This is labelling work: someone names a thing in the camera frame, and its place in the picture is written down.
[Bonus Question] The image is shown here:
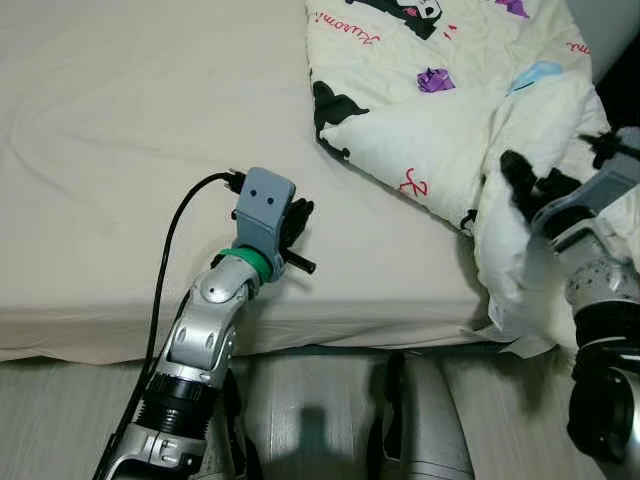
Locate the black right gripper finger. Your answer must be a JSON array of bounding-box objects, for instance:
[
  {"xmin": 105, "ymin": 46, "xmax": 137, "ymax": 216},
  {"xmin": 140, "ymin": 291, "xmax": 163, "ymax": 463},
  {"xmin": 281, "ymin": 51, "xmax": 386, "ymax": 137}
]
[{"xmin": 499, "ymin": 150, "xmax": 546, "ymax": 225}]

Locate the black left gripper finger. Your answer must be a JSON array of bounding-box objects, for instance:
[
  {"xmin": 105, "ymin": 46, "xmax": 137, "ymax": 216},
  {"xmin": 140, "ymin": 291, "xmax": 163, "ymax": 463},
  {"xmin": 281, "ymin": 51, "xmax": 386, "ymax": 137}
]
[{"xmin": 283, "ymin": 198, "xmax": 316, "ymax": 247}]

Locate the cream cartoon print blanket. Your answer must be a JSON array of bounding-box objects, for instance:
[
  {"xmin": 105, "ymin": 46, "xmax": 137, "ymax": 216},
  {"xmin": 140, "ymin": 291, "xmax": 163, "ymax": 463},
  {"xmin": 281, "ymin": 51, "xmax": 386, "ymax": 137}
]
[{"xmin": 305, "ymin": 0, "xmax": 640, "ymax": 358}]

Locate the black cabinet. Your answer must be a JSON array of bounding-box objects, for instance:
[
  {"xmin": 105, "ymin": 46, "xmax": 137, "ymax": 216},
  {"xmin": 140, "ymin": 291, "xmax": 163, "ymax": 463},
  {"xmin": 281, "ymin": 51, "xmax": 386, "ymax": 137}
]
[{"xmin": 590, "ymin": 35, "xmax": 640, "ymax": 136}]

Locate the bed with beige sheet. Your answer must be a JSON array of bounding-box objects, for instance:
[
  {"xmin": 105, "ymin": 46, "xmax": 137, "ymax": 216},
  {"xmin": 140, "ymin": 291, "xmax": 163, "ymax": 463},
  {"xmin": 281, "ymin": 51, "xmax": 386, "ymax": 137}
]
[{"xmin": 0, "ymin": 0, "xmax": 640, "ymax": 363}]

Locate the robot leg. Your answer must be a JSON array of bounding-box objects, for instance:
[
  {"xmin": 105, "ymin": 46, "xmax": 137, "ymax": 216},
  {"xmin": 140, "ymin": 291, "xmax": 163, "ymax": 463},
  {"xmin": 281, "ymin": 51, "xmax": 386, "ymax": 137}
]
[{"xmin": 368, "ymin": 350, "xmax": 477, "ymax": 480}]

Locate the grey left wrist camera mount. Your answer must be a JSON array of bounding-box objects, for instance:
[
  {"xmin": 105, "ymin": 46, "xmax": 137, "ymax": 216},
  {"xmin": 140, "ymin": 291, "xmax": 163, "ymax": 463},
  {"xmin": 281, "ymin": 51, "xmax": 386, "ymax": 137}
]
[{"xmin": 232, "ymin": 167, "xmax": 299, "ymax": 283}]

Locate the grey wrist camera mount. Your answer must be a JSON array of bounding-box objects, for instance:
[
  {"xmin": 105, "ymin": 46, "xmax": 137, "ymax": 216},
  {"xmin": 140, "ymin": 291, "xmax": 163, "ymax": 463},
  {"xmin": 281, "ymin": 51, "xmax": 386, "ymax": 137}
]
[
  {"xmin": 530, "ymin": 125, "xmax": 640, "ymax": 239},
  {"xmin": 232, "ymin": 167, "xmax": 299, "ymax": 283}
]

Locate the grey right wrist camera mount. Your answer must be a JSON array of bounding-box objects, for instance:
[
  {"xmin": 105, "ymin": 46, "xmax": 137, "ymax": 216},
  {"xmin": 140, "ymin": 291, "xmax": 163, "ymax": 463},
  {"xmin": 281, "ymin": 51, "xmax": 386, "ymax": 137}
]
[{"xmin": 530, "ymin": 125, "xmax": 640, "ymax": 239}]

